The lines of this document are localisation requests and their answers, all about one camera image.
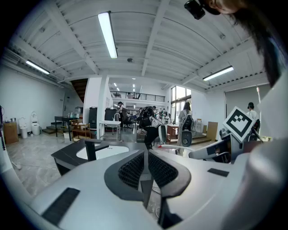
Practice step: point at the tall window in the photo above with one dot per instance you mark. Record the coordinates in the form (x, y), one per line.
(180, 94)

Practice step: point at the black faucet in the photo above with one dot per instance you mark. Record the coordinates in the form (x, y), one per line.
(91, 148)

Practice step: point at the white arched faucet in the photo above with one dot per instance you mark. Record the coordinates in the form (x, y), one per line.
(117, 115)

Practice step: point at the person's face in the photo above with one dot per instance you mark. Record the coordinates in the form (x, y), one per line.
(218, 6)

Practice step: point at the white sink on steel stand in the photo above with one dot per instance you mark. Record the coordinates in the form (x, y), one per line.
(109, 123)

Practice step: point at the black backpack on stand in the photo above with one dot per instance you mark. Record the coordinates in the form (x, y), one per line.
(1, 130)

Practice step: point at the black table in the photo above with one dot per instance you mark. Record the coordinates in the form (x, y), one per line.
(67, 155)

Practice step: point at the black office chair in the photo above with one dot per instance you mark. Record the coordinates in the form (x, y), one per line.
(128, 120)

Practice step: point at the long tube light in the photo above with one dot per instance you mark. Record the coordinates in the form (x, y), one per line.
(218, 73)
(108, 33)
(37, 67)

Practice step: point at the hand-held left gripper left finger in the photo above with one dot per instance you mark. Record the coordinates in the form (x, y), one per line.
(90, 193)

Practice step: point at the grey roller blind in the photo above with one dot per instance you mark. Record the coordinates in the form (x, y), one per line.
(238, 101)

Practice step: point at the cardboard panel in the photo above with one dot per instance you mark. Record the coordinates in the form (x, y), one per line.
(212, 131)

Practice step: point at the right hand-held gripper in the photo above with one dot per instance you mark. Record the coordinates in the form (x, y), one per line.
(238, 122)

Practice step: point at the white toilet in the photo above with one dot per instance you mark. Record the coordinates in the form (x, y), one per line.
(35, 125)
(23, 130)

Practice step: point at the white storage box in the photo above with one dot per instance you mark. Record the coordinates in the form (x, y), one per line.
(67, 137)

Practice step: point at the small wooden table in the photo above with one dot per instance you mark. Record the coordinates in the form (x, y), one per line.
(172, 132)

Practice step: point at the wooden shelf cart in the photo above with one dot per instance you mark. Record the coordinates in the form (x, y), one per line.
(81, 129)

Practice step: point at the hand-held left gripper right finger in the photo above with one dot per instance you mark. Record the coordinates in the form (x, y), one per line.
(202, 191)

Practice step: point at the black balcony railing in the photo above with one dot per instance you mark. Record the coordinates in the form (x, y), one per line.
(146, 97)

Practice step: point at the cardboard box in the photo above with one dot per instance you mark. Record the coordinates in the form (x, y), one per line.
(10, 133)

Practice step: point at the ceiling smoke detector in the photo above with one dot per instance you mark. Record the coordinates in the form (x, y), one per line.
(130, 60)

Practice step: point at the wooden steps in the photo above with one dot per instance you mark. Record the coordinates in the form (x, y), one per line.
(48, 130)

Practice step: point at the black desk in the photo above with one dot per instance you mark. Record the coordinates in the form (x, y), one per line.
(65, 118)

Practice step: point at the white sink basin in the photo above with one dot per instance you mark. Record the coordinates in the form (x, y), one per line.
(112, 151)

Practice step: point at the black head camera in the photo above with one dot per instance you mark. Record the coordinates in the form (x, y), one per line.
(195, 9)

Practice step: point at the brown staircase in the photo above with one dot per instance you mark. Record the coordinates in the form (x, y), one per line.
(79, 87)

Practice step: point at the tall black cabinet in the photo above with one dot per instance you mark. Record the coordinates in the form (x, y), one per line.
(93, 118)

